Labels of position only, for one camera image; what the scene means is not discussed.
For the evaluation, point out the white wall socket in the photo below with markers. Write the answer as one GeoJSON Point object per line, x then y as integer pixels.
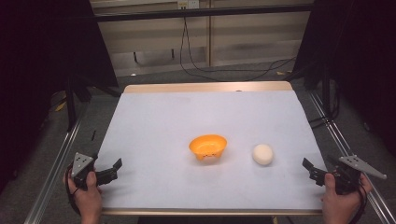
{"type": "Point", "coordinates": [188, 4]}

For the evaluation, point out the white round bun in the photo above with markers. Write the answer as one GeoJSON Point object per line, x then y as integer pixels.
{"type": "Point", "coordinates": [263, 154]}

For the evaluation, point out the metal floor rail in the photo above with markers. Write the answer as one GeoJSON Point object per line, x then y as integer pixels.
{"type": "Point", "coordinates": [336, 137]}
{"type": "Point", "coordinates": [49, 177]}

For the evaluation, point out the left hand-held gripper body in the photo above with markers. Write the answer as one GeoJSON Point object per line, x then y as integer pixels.
{"type": "Point", "coordinates": [81, 164]}

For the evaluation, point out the person's right hand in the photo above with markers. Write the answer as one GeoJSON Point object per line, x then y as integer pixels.
{"type": "Point", "coordinates": [341, 203]}

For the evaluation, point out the black curtain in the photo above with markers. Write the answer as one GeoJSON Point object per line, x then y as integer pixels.
{"type": "Point", "coordinates": [40, 62]}
{"type": "Point", "coordinates": [358, 62]}

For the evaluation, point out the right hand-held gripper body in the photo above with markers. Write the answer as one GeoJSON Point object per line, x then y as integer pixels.
{"type": "Point", "coordinates": [348, 174]}

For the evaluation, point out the orange plastic bowl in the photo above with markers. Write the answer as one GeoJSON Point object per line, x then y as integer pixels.
{"type": "Point", "coordinates": [208, 146]}

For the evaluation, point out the person's left hand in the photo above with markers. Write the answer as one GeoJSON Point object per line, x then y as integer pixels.
{"type": "Point", "coordinates": [88, 200]}

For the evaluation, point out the black metal stand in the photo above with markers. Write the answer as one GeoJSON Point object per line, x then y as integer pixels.
{"type": "Point", "coordinates": [71, 102]}

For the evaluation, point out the white table mat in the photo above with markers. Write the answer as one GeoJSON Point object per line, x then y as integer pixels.
{"type": "Point", "coordinates": [186, 118]}

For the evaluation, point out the black horizontal bar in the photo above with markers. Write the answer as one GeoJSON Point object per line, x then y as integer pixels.
{"type": "Point", "coordinates": [202, 13]}

